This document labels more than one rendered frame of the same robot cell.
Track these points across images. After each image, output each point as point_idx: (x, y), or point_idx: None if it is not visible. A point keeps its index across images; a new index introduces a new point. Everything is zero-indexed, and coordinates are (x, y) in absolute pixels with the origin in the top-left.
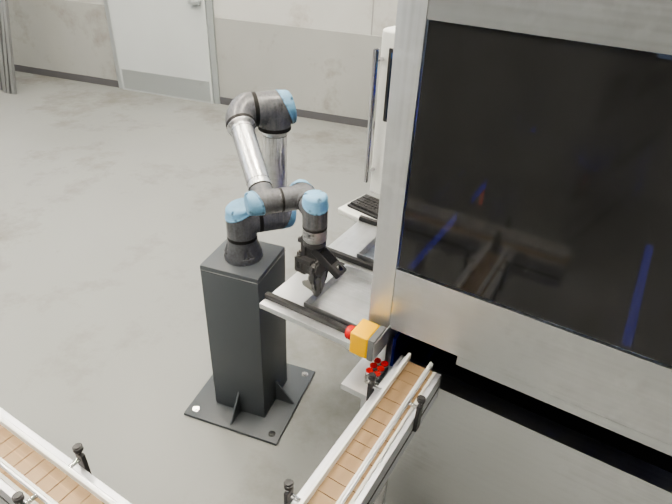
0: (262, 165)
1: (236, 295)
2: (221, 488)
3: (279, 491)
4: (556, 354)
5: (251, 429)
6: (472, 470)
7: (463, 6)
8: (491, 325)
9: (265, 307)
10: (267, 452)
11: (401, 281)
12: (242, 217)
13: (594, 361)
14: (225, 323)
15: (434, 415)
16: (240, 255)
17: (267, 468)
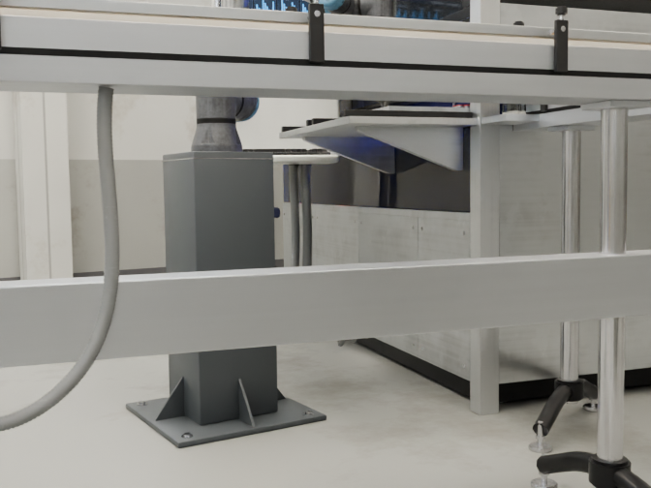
0: None
1: (244, 187)
2: (339, 452)
3: (391, 431)
4: None
5: (282, 419)
6: (587, 202)
7: None
8: (575, 28)
9: (357, 118)
10: (327, 425)
11: (505, 14)
12: None
13: (637, 29)
14: (226, 244)
15: (548, 155)
16: (232, 137)
17: (350, 429)
